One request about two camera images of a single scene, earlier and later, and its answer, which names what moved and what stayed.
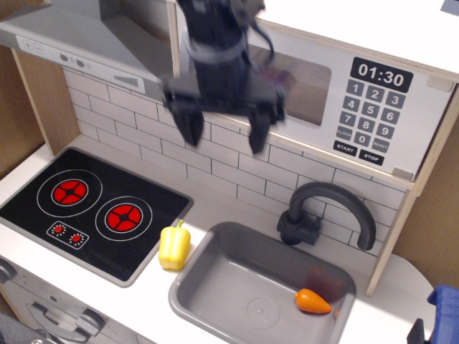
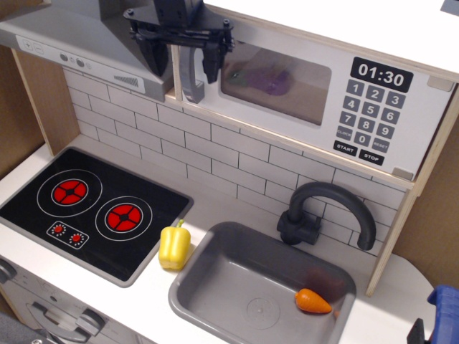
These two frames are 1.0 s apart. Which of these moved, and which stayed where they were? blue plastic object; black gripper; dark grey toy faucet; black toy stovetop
Moved: black gripper
Stayed: black toy stovetop; blue plastic object; dark grey toy faucet
